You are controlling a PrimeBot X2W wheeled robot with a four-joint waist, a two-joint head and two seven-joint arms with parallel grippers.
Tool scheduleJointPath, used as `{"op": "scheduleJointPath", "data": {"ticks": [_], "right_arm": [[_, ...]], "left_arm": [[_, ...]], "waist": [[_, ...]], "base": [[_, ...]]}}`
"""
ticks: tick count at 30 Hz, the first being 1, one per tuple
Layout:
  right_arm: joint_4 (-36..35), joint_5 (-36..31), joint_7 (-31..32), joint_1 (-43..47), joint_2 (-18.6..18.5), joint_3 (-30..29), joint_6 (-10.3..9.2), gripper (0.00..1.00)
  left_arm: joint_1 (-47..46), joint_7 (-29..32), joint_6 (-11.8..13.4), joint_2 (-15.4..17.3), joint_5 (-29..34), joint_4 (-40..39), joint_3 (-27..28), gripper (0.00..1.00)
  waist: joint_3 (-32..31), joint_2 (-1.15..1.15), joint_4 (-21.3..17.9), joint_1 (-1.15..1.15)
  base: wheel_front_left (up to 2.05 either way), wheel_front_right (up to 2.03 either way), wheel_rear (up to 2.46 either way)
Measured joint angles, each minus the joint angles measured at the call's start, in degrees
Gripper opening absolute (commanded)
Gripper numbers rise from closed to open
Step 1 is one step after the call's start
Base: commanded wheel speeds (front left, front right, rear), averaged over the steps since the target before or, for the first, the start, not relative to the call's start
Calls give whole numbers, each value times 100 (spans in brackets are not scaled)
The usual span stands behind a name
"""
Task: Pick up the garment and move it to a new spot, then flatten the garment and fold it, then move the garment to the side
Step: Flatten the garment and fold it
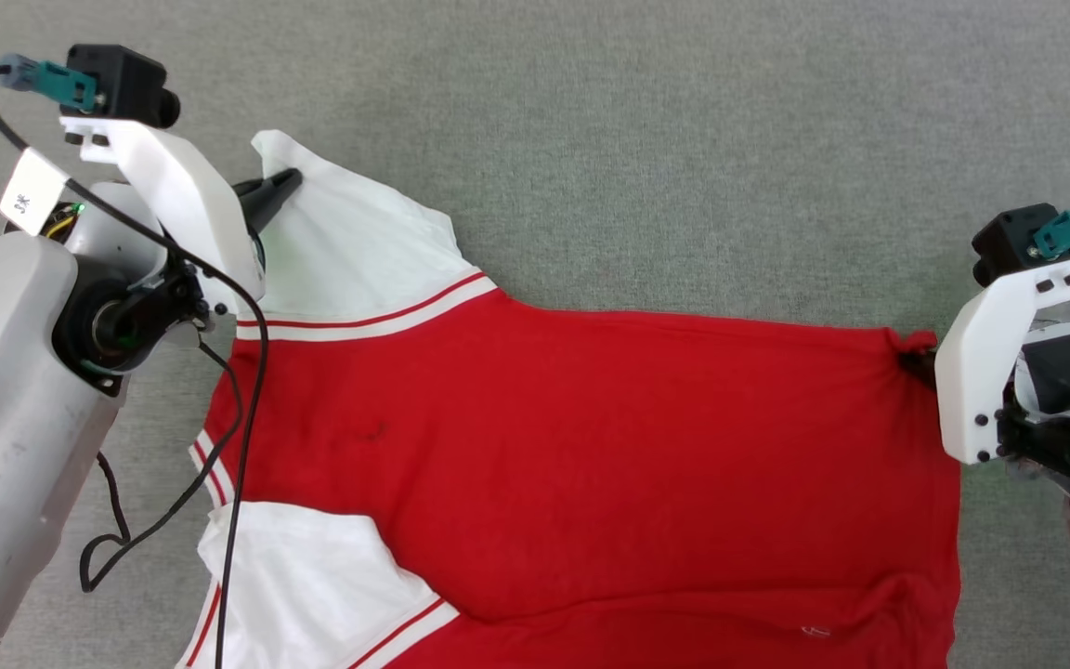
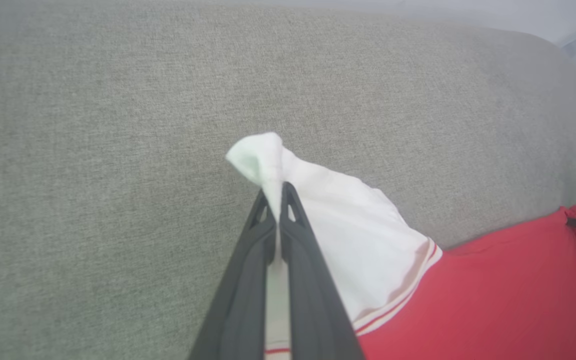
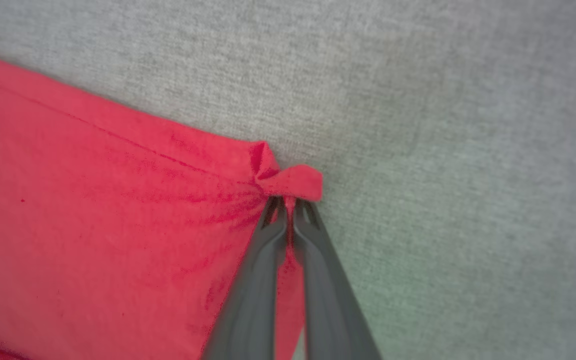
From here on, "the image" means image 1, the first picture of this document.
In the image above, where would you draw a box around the white right camera bracket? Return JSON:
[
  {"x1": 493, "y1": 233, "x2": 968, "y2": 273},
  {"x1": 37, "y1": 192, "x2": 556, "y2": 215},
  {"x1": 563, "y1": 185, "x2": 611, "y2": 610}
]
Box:
[{"x1": 934, "y1": 258, "x2": 1070, "y2": 466}]

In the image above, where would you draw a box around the white paper label tag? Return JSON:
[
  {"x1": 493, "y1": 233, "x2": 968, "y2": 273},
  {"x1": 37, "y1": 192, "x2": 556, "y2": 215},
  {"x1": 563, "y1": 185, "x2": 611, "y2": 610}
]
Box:
[{"x1": 0, "y1": 147, "x2": 69, "y2": 239}]

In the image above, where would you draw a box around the grey fabric sofa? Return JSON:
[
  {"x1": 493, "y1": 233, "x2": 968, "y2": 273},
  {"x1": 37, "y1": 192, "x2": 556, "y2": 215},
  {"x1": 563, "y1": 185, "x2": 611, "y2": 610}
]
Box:
[{"x1": 0, "y1": 0, "x2": 1070, "y2": 669}]

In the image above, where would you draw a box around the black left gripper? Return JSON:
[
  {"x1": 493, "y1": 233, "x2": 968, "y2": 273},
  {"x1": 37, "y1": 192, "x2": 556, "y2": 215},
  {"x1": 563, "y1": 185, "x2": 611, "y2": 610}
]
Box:
[{"x1": 50, "y1": 169, "x2": 304, "y2": 374}]

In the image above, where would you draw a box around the black left cable teal plug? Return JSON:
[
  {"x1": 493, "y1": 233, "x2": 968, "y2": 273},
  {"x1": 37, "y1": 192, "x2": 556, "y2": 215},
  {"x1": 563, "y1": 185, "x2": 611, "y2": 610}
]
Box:
[{"x1": 0, "y1": 54, "x2": 271, "y2": 669}]

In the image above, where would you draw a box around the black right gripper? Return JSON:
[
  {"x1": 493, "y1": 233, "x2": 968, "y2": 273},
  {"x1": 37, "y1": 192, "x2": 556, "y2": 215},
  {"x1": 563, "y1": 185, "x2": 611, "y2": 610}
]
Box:
[{"x1": 897, "y1": 321, "x2": 1070, "y2": 507}]

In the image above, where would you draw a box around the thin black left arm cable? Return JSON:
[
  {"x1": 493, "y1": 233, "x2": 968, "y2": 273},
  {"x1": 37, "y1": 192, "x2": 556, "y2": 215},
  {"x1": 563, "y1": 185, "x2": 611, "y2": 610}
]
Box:
[{"x1": 78, "y1": 339, "x2": 246, "y2": 596}]

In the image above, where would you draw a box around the red and white basketball jersey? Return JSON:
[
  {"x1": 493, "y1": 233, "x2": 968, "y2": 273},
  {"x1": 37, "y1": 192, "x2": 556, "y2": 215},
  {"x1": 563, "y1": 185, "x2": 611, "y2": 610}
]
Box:
[{"x1": 173, "y1": 128, "x2": 963, "y2": 669}]

